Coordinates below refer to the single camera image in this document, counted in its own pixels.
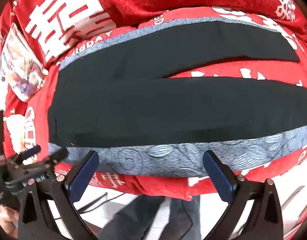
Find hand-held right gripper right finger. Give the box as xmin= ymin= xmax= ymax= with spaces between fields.
xmin=202 ymin=150 xmax=284 ymax=240

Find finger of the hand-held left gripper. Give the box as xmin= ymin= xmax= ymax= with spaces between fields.
xmin=18 ymin=145 xmax=41 ymax=163
xmin=31 ymin=147 xmax=69 ymax=173

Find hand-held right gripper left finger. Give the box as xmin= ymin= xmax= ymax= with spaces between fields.
xmin=17 ymin=150 xmax=100 ymax=240

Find black pants with grey-blue trim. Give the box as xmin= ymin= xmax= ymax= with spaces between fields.
xmin=47 ymin=17 xmax=307 ymax=178

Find person's left hand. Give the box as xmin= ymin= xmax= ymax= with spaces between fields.
xmin=0 ymin=204 xmax=19 ymax=238

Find red printed blanket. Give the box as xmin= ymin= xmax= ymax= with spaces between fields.
xmin=0 ymin=5 xmax=307 ymax=240

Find person's jeans legs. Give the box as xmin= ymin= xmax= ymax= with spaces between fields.
xmin=100 ymin=194 xmax=202 ymax=240

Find colourful printed cushion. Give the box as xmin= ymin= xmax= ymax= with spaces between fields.
xmin=0 ymin=22 xmax=49 ymax=103

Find black cable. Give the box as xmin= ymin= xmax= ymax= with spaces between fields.
xmin=76 ymin=192 xmax=134 ymax=212

